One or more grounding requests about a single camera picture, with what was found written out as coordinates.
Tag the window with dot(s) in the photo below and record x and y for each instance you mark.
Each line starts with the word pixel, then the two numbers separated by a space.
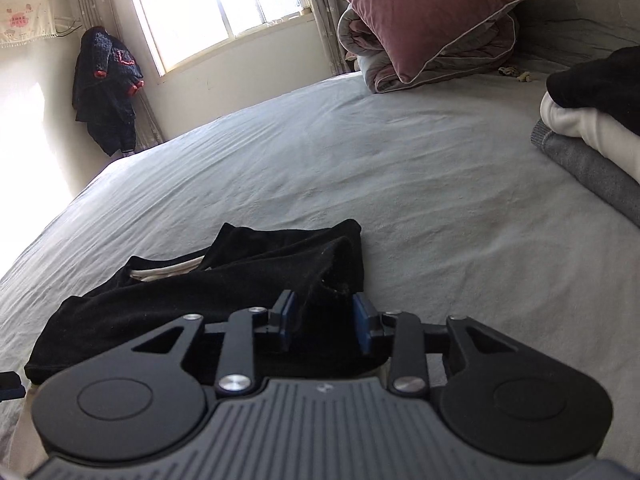
pixel 220 5

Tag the black and cream printed sweatshirt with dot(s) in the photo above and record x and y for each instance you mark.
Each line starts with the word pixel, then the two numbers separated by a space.
pixel 200 290

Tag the folded white garment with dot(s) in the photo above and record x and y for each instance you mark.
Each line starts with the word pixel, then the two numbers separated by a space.
pixel 580 125

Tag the grey quilted bedspread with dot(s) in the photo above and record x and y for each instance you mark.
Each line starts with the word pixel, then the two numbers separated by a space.
pixel 585 5

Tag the hanging dark blue jacket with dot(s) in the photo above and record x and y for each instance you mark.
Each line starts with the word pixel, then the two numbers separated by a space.
pixel 105 95

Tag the folded black garment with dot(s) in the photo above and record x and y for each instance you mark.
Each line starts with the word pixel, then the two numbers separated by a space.
pixel 600 85

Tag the folded grey garment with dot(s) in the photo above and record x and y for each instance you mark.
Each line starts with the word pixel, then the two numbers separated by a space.
pixel 580 165

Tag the pink velvet pillow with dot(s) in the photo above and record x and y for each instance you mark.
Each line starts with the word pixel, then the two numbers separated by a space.
pixel 430 10

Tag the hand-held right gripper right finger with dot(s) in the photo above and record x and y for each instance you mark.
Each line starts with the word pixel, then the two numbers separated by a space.
pixel 362 325

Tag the folded grey and pink quilt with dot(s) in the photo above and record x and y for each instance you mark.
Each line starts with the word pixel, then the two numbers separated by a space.
pixel 470 60

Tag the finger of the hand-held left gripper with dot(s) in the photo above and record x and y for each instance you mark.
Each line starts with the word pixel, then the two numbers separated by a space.
pixel 11 385

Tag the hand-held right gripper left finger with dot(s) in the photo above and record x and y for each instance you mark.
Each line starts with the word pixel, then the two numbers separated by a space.
pixel 286 320

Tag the white printed appliance cover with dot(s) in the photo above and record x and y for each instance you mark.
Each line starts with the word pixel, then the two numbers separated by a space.
pixel 25 20

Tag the small yellow trinket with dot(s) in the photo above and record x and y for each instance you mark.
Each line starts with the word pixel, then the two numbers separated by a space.
pixel 525 77

